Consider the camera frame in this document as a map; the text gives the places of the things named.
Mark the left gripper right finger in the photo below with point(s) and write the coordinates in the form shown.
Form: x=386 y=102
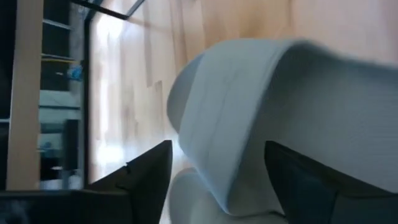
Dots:
x=298 y=193

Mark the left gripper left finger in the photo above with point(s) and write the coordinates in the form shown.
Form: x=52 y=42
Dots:
x=149 y=186

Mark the white foam slide sandal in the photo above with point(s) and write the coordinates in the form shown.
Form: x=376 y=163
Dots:
x=233 y=109

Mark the background storage shelving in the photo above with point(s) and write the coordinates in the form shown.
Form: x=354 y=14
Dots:
x=56 y=40

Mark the black table edge frame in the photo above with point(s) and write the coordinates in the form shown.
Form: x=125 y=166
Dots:
x=86 y=93

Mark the light wooden post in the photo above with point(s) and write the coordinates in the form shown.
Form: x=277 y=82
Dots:
x=25 y=93

